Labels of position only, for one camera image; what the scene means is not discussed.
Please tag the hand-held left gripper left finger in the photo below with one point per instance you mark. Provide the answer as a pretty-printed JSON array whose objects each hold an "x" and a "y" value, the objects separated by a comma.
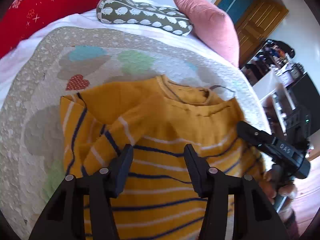
[{"x": 123, "y": 170}]

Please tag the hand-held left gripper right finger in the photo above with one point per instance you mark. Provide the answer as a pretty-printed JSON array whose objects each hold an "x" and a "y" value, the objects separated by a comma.
[{"x": 193, "y": 170}]

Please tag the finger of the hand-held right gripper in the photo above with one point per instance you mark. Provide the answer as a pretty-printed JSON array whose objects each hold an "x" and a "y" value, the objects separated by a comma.
[{"x": 252, "y": 135}]

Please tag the yellow striped knit sweater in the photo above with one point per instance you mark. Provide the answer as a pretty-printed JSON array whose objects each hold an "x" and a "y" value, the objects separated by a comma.
[{"x": 160, "y": 160}]

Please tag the person's right hand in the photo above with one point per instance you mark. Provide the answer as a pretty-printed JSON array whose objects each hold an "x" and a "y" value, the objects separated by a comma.
[{"x": 270, "y": 180}]

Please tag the white cluttered shelf unit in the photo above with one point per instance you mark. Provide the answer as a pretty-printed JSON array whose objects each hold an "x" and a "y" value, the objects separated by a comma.
[{"x": 272, "y": 85}]

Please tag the wooden door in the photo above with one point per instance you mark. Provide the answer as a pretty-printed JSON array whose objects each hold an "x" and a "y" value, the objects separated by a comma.
[{"x": 252, "y": 22}]

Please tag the quilted patchwork blanket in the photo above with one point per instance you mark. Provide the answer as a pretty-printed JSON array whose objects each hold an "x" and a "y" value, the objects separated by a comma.
[{"x": 37, "y": 92}]

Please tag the white bed sheet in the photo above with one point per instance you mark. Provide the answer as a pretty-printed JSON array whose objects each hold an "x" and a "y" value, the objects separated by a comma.
[{"x": 22, "y": 52}]

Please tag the olive patterned bolster pillow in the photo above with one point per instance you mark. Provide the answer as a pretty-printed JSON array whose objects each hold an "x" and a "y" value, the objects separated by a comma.
[{"x": 140, "y": 15}]

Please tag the red embroidered pillow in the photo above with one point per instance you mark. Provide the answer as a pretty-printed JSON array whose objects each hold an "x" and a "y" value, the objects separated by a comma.
[{"x": 50, "y": 10}]

